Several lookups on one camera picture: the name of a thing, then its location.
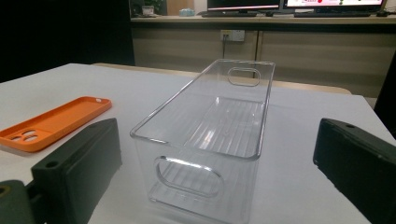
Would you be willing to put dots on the black keyboard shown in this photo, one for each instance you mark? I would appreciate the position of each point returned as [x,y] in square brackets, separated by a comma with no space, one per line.
[229,14]
[331,14]

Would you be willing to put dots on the orange phone case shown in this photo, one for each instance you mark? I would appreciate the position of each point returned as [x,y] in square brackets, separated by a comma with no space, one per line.
[53,124]

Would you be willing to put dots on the light blue tissue box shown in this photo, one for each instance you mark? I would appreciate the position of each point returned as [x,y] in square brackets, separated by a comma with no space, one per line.
[186,12]

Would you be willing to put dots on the white wall socket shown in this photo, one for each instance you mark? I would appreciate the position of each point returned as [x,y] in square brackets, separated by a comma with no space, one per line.
[232,35]

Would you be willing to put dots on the computer monitor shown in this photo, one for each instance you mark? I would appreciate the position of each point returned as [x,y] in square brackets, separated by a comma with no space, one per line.
[243,3]
[334,3]

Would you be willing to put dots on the clear plastic storage bin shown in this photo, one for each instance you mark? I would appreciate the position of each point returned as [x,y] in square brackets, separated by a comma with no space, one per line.
[214,137]

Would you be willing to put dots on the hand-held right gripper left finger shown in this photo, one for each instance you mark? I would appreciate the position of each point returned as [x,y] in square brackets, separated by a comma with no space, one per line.
[76,174]

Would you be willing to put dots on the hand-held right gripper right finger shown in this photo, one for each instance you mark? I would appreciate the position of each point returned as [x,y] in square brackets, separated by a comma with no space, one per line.
[358,161]

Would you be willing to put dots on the wooden sideboard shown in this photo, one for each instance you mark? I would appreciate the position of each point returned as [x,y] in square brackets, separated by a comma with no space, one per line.
[295,53]

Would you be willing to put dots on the potted green plant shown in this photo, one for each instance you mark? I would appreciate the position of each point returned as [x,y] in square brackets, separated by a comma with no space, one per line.
[151,5]

